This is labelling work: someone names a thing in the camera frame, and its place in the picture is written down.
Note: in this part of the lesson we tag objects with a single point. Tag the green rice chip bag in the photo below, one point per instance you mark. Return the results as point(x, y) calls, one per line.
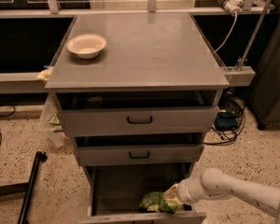
point(154, 202)

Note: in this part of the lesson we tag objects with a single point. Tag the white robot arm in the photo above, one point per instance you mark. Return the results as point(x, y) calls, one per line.
point(213, 184)

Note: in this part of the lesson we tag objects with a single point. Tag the grey bottom drawer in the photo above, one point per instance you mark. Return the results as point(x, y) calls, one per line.
point(116, 192)

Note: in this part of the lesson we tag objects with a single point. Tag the grey drawer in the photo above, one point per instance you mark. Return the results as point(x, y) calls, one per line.
point(116, 192)
point(138, 149)
point(89, 118)

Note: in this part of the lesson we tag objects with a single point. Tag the grey middle drawer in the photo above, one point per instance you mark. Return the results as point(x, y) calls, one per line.
point(138, 149)

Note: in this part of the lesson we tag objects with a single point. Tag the grey drawer cabinet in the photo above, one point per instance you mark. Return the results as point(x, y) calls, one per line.
point(154, 60)

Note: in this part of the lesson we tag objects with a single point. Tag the grey top drawer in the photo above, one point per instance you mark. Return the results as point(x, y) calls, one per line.
point(89, 118)

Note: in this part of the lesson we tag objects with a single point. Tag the clear plastic bag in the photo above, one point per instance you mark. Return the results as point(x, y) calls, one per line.
point(49, 123)

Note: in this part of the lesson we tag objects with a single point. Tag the dark blue box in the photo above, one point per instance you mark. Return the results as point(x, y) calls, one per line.
point(225, 121)

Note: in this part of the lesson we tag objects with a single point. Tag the dark grey cabinet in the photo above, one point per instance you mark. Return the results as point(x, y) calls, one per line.
point(264, 96)

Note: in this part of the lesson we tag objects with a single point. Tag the black floor stand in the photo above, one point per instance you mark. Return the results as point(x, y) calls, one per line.
point(26, 188)

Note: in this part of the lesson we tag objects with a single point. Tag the thin metal rod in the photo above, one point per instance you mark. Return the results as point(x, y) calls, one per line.
point(255, 28)

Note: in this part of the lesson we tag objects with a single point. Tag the white paper bowl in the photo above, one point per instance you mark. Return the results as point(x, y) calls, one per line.
point(86, 46)

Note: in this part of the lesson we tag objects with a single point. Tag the white power strip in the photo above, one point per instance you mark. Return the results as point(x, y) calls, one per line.
point(231, 6)

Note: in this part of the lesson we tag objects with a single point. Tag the yellow sponge on rail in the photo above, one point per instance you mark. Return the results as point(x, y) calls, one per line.
point(45, 74)

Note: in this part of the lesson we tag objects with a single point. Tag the grey metal rail frame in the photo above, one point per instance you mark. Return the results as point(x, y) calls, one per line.
point(18, 18)

